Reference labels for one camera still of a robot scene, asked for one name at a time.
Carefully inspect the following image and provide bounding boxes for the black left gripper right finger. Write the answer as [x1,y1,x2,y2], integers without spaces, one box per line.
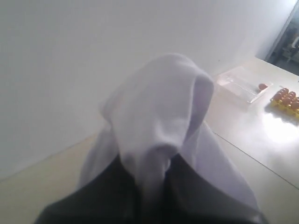
[164,153,269,224]

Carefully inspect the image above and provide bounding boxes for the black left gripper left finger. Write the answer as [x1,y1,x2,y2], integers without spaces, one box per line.
[35,157,150,224]

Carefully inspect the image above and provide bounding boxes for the white t-shirt red print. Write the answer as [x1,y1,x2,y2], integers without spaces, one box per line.
[78,54,258,209]

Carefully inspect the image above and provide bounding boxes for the clear plastic tray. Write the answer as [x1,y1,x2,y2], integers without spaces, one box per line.
[216,66,273,104]

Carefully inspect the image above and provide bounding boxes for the single brown egg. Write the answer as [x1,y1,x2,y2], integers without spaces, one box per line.
[258,84,268,91]

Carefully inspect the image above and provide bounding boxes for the yellow egg carton with eggs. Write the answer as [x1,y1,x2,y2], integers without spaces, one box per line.
[270,87,299,119]

